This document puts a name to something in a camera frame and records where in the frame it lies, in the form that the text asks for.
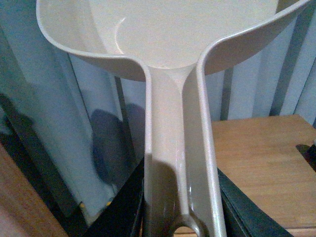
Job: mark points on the light blue curtain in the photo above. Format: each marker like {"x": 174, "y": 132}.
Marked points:
{"x": 83, "y": 127}

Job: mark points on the wooden furniture at left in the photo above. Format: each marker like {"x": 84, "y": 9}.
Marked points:
{"x": 22, "y": 212}

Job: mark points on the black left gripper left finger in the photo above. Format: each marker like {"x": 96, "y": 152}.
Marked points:
{"x": 122, "y": 218}

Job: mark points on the wooden nightstand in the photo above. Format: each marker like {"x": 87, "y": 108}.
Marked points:
{"x": 261, "y": 156}

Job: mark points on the beige plastic dustpan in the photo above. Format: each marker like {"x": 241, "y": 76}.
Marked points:
{"x": 171, "y": 45}

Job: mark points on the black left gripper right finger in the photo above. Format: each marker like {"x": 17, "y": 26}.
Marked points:
{"x": 243, "y": 218}

